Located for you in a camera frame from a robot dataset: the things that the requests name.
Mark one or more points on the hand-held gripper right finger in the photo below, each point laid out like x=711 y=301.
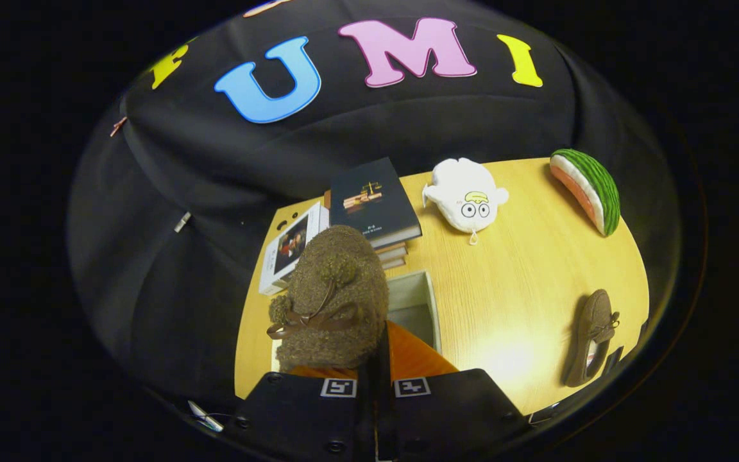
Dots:
x=383 y=385

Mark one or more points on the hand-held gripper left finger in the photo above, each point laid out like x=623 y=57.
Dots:
x=305 y=417

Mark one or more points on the grey fabric storage box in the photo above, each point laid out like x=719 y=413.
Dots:
x=414 y=301

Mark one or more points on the brown fuzzy shoe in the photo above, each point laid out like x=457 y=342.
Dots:
x=337 y=289
x=594 y=327

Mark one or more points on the brown book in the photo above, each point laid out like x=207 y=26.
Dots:
x=395 y=263
x=392 y=250

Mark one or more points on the white portrait cover book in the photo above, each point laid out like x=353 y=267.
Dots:
x=289 y=247

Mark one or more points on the black hardcover book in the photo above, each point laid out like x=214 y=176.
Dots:
x=373 y=199

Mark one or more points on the white plush toy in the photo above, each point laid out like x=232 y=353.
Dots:
x=462 y=192

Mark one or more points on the silver clip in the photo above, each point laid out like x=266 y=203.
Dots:
x=182 y=222

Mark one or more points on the watermelon slice plush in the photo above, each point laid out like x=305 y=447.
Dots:
x=591 y=183

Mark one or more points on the copper clip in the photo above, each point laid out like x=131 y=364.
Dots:
x=118 y=126

